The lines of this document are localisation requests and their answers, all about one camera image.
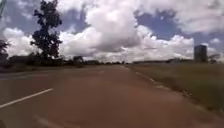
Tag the reddish brown asphalt road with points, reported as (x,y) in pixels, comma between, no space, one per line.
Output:
(100,100)

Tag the dark line of bushes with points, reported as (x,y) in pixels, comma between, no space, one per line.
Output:
(40,61)

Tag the tall dark tree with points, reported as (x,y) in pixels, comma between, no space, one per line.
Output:
(46,33)

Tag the dry grass verge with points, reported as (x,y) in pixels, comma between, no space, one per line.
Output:
(186,78)

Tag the tall grey building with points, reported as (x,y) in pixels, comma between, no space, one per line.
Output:
(200,53)

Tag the white centre line dashes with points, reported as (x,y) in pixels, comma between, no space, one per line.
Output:
(26,97)

